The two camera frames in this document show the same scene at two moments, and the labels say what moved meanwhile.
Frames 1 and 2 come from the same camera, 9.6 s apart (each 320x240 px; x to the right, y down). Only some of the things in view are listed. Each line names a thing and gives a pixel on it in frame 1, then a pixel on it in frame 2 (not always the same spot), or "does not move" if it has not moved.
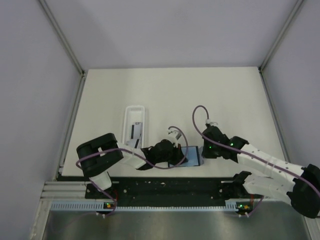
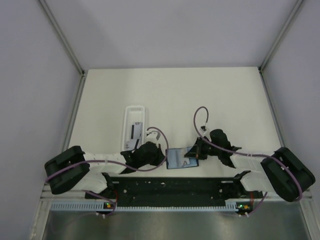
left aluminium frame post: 61,35 does not move
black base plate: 170,192 does not move
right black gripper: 206,153 -> 197,151
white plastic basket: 134,126 does not move
